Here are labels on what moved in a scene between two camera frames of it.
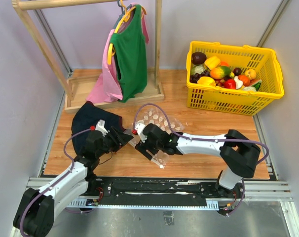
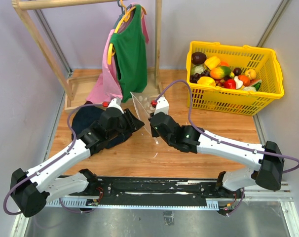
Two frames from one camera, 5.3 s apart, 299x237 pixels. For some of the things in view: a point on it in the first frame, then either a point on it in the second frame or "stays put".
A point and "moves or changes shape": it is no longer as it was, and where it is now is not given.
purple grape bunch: [194, 77] stays put
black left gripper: [121, 139] -> [127, 116]
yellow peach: [251, 73] stays put
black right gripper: [142, 147] -> [156, 134]
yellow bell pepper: [212, 62] stays put
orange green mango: [219, 72] stays put
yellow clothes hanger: [111, 51] stays put
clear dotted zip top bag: [163, 119] moves or changes shape
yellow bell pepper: [206, 80] stays put
